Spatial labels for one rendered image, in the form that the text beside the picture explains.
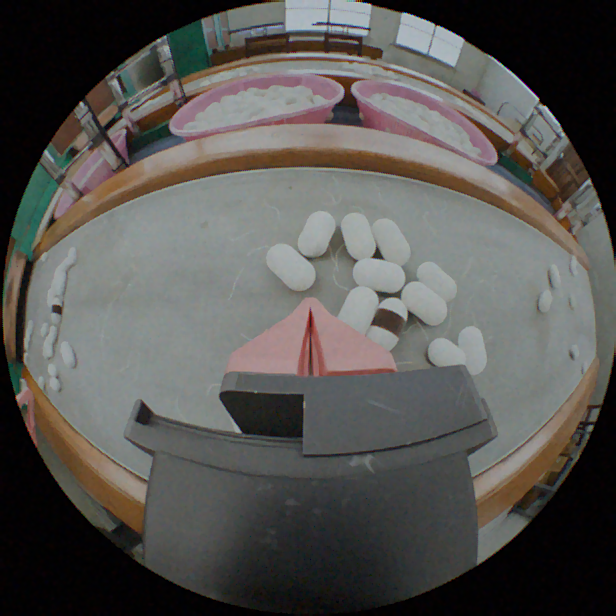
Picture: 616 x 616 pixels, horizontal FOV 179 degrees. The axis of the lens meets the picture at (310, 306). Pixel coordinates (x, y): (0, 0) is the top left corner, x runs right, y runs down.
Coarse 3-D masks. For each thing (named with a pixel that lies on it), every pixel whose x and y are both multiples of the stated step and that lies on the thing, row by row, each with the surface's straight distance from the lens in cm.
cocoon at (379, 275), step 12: (360, 264) 14; (372, 264) 14; (384, 264) 14; (396, 264) 15; (360, 276) 14; (372, 276) 14; (384, 276) 14; (396, 276) 14; (372, 288) 14; (384, 288) 14; (396, 288) 14
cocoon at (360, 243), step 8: (352, 216) 15; (360, 216) 16; (344, 224) 15; (352, 224) 15; (360, 224) 15; (368, 224) 16; (344, 232) 15; (352, 232) 15; (360, 232) 15; (368, 232) 15; (352, 240) 15; (360, 240) 14; (368, 240) 15; (352, 248) 15; (360, 248) 14; (368, 248) 15; (352, 256) 15; (360, 256) 15; (368, 256) 15
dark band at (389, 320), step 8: (376, 312) 14; (384, 312) 13; (392, 312) 13; (376, 320) 13; (384, 320) 13; (392, 320) 13; (400, 320) 13; (384, 328) 13; (392, 328) 13; (400, 328) 14
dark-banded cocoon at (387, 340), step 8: (384, 304) 14; (392, 304) 14; (400, 304) 14; (400, 312) 14; (368, 328) 14; (376, 328) 13; (368, 336) 13; (376, 336) 13; (384, 336) 13; (392, 336) 13; (384, 344) 13; (392, 344) 13
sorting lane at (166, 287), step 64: (192, 192) 23; (256, 192) 20; (320, 192) 19; (384, 192) 21; (448, 192) 26; (64, 256) 45; (128, 256) 24; (192, 256) 18; (256, 256) 16; (320, 256) 16; (448, 256) 20; (512, 256) 29; (64, 320) 36; (128, 320) 21; (192, 320) 16; (256, 320) 15; (448, 320) 18; (512, 320) 25; (576, 320) 56; (64, 384) 37; (128, 384) 21; (192, 384) 16; (512, 384) 25; (576, 384) 59; (128, 448) 25; (512, 448) 30
